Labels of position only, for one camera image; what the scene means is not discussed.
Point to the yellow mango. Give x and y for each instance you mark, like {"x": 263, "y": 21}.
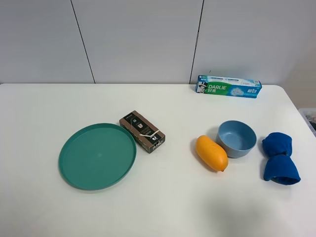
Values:
{"x": 211, "y": 153}

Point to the green round plate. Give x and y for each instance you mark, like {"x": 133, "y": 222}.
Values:
{"x": 97, "y": 156}

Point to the brown cardboard box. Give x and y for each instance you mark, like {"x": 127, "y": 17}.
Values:
{"x": 144, "y": 132}

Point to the blue cloth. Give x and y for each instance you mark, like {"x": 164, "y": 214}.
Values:
{"x": 279, "y": 167}

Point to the Darlie toothpaste box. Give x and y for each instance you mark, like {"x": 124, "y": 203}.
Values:
{"x": 247, "y": 88}

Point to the blue bowl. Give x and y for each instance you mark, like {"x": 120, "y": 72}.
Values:
{"x": 236, "y": 138}

